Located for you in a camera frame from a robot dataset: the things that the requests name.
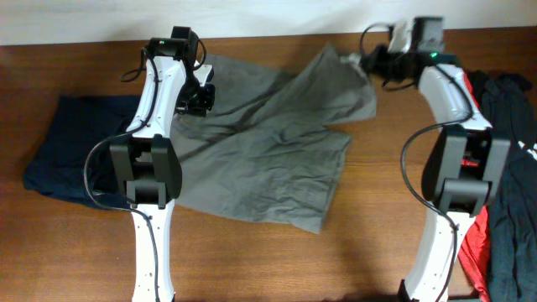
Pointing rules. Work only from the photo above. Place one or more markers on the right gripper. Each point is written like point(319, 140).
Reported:
point(377, 66)

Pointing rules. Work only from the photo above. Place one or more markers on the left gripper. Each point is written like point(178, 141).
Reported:
point(199, 107)

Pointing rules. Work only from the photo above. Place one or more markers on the grey shorts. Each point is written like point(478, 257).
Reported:
point(268, 151)

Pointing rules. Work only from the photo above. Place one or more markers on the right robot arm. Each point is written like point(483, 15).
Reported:
point(466, 164)

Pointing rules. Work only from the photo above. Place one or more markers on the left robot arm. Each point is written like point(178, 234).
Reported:
point(147, 169)

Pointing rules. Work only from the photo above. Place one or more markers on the black garment with white print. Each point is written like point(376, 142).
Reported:
point(512, 216)

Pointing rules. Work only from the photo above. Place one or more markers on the dark navy folded garment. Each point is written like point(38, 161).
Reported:
point(79, 123)

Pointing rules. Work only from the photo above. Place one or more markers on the red garment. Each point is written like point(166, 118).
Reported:
point(474, 254)

